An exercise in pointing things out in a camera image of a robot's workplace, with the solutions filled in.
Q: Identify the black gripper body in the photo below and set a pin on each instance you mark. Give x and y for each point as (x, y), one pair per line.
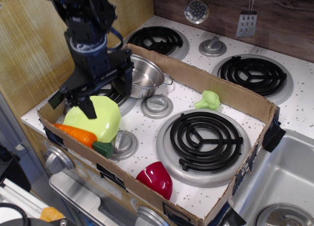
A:
(94, 68)

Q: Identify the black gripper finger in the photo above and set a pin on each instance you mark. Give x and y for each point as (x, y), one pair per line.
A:
(86, 105)
(123, 82)

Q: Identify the orange toy carrot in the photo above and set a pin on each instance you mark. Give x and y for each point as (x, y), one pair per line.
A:
(88, 139)

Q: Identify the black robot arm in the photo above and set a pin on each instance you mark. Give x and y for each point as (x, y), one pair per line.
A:
(88, 23)

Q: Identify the light green plastic plate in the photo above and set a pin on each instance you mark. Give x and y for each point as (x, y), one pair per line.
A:
(105, 126)

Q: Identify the silver knob near plate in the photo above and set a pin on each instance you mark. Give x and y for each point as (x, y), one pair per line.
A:
(125, 145)

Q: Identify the front left black burner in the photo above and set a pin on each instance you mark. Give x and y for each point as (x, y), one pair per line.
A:
(125, 105)

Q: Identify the black burner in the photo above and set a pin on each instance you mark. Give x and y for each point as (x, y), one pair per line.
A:
(202, 148)
(167, 41)
(125, 105)
(260, 74)

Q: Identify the small steel pot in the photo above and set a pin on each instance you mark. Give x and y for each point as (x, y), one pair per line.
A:
(146, 77)

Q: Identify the silver knob centre stove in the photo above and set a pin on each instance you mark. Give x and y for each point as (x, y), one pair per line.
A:
(157, 107)

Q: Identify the silver knob stove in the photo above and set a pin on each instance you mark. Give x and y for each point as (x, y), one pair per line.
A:
(212, 47)
(157, 107)

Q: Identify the back left black burner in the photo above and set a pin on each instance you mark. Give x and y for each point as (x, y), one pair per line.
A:
(167, 41)

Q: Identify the silver front oven knob left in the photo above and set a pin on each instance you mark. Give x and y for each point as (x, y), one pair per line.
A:
(58, 161)

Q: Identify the silver oven knob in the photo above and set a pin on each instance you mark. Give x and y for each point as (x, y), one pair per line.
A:
(148, 217)
(58, 161)

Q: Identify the green toy broccoli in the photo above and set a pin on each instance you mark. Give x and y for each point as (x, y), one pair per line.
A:
(210, 100)

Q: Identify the silver knob back stove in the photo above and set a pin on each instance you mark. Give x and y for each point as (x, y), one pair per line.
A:
(212, 47)

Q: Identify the red plastic bowl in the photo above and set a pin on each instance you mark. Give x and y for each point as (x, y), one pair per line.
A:
(156, 177)

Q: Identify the black device left edge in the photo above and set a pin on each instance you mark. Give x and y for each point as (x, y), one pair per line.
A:
(11, 169)

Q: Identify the hanging steel skimmer ladle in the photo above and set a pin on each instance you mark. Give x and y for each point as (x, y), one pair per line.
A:
(196, 11)

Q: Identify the front right black burner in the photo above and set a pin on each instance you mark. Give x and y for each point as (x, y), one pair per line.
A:
(202, 148)

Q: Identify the orange object bottom left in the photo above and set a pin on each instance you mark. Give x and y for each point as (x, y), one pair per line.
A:
(50, 214)

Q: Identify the silver front oven knob right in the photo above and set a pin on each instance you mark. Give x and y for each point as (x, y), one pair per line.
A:
(148, 217)

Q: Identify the hanging steel slotted spatula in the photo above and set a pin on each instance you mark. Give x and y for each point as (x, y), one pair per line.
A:
(247, 22)

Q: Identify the back right black burner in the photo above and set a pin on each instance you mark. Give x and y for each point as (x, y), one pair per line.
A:
(260, 74)

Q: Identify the cardboard fence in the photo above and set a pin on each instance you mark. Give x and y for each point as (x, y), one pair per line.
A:
(241, 99)

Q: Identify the grey toy sink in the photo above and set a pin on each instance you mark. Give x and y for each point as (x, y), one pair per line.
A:
(279, 191)

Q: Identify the silver oven door handle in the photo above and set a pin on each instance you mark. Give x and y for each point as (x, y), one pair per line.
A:
(81, 199)

